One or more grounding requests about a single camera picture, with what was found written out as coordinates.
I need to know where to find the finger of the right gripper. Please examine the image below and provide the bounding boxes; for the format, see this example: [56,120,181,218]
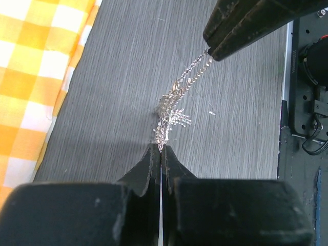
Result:
[203,0,327,62]

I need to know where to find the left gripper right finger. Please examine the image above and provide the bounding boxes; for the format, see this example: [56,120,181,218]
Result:
[161,146,313,245]

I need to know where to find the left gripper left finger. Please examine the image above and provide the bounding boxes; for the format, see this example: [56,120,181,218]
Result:
[1,144,160,245]

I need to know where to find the silver rhinestone necklace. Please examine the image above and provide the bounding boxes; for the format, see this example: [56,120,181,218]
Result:
[153,50,213,154]

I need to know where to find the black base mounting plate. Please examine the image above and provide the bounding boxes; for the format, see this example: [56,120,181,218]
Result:
[277,12,327,245]

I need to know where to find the orange white checkered cloth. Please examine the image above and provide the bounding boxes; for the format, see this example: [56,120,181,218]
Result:
[1,1,101,202]

